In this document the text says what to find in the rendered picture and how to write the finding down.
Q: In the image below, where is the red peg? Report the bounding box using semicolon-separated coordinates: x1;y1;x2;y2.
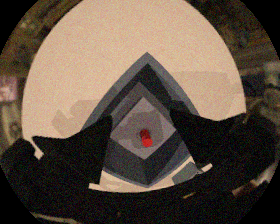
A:
140;129;153;147

